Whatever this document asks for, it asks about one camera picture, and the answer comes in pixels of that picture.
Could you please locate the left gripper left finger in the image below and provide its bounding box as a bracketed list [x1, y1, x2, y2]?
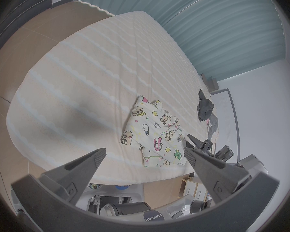
[40, 148, 107, 206]

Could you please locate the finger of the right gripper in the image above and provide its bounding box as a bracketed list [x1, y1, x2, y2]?
[187, 134, 203, 150]

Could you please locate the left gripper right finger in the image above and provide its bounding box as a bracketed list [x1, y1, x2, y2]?
[184, 148, 251, 204]

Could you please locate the white printed pyjama garment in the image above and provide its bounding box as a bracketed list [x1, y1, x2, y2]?
[121, 95, 187, 168]

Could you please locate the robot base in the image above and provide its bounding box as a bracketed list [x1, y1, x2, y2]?
[76, 181, 217, 224]

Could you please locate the grey garment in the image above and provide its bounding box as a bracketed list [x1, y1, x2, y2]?
[207, 113, 219, 140]

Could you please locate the pale wooden chest of drawers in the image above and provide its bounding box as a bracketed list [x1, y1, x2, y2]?
[178, 177, 209, 200]

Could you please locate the black garment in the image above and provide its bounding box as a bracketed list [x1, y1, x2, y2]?
[197, 89, 215, 122]

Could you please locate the grey white bedside table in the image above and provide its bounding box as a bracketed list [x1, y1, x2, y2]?
[201, 73, 219, 94]

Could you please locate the bed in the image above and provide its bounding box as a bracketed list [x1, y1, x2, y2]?
[6, 11, 240, 186]

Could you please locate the dark grey round chair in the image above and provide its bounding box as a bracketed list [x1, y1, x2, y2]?
[0, 0, 54, 65]

